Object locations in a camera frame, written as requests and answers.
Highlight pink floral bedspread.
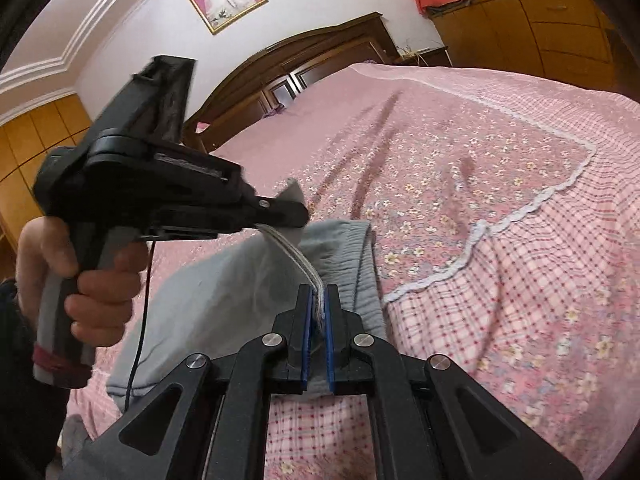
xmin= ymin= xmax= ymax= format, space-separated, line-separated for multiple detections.
xmin=65 ymin=62 xmax=640 ymax=480

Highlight dark nightstand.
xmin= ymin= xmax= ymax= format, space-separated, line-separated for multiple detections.
xmin=395 ymin=46 xmax=451 ymax=67

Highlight grey pants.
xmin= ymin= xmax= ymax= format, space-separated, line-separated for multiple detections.
xmin=105 ymin=178 xmax=388 ymax=403

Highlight dark wooden headboard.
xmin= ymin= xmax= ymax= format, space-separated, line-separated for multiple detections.
xmin=181 ymin=12 xmax=401 ymax=153

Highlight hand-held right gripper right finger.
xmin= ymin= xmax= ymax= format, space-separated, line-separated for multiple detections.
xmin=324 ymin=284 xmax=585 ymax=480

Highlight wooden wardrobe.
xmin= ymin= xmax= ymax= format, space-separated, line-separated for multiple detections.
xmin=0 ymin=94 xmax=93 ymax=281

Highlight person's left hand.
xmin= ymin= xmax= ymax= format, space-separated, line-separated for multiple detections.
xmin=15 ymin=216 xmax=149 ymax=347

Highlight wooden dresser cabinet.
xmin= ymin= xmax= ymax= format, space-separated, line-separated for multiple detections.
xmin=430 ymin=0 xmax=618 ymax=93

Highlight black cable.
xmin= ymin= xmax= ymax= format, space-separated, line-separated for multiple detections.
xmin=125 ymin=239 xmax=155 ymax=411

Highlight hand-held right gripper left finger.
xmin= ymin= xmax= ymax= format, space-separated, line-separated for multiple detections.
xmin=47 ymin=284 xmax=313 ymax=480

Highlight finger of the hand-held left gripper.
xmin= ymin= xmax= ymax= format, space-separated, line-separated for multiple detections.
xmin=249 ymin=195 xmax=311 ymax=235

